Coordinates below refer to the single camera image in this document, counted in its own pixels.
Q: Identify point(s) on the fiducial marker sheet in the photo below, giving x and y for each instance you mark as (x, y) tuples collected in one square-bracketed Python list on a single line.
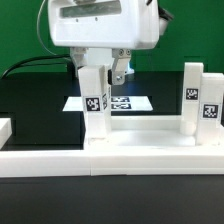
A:
[(118, 103)]

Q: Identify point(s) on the white desk top panel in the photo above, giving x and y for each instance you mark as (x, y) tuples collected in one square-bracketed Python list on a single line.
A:
[(152, 145)]

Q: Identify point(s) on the white block at left edge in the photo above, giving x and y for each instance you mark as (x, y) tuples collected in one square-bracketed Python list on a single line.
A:
[(5, 130)]

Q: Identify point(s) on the white L-shaped fixture wall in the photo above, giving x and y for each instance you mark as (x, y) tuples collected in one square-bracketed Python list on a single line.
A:
[(47, 163)]

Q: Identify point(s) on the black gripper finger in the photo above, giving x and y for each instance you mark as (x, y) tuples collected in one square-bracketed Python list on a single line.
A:
[(121, 58), (78, 56)]

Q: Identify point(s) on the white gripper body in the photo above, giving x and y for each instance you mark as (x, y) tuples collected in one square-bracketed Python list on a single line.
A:
[(128, 24)]

